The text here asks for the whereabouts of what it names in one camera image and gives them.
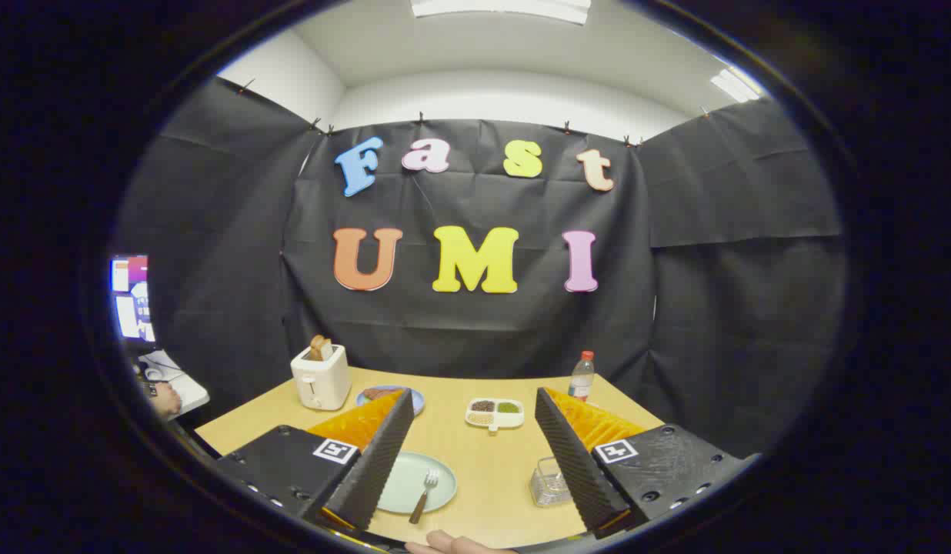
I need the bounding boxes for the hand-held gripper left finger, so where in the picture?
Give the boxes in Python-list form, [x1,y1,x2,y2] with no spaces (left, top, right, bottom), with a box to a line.
[214,387,416,539]

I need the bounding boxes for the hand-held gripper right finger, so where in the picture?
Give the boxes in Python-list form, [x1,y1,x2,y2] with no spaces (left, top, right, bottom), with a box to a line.
[534,386,761,539]

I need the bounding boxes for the metal fork wooden handle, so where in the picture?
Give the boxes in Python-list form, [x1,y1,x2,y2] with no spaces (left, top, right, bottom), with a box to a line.
[409,469,440,526]

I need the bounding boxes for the pale green plate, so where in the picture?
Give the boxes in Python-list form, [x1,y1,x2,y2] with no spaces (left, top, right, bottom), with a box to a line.
[375,451,458,515]

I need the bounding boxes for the blue plate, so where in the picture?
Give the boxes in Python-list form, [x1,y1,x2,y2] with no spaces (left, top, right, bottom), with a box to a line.
[355,385,426,418]

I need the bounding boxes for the clear plastic water bottle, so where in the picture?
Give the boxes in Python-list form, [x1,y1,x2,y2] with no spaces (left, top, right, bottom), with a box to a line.
[568,351,596,402]

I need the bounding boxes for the white divided bean dish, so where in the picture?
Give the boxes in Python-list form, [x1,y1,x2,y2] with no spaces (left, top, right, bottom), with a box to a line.
[465,397,526,434]

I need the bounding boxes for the white toaster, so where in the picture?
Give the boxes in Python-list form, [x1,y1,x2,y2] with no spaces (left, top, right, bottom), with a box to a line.
[290,344,352,412]

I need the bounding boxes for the black backdrop cloth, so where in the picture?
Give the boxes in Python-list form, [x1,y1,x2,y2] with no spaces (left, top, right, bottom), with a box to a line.
[110,75,849,462]

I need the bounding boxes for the white side desk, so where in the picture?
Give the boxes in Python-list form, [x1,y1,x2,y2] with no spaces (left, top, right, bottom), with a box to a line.
[137,350,211,416]

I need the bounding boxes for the computer monitor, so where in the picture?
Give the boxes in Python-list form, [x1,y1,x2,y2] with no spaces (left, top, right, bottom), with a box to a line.
[110,254,157,343]

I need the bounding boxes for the small ceiling light panel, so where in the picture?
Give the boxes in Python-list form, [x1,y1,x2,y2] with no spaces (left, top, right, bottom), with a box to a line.
[710,67,762,103]

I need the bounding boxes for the long ceiling light panel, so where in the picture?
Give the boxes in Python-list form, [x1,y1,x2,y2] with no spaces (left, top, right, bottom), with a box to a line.
[410,0,592,25]

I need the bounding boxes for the metal wire basket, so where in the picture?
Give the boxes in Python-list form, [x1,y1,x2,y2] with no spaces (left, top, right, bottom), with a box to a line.
[529,456,575,509]

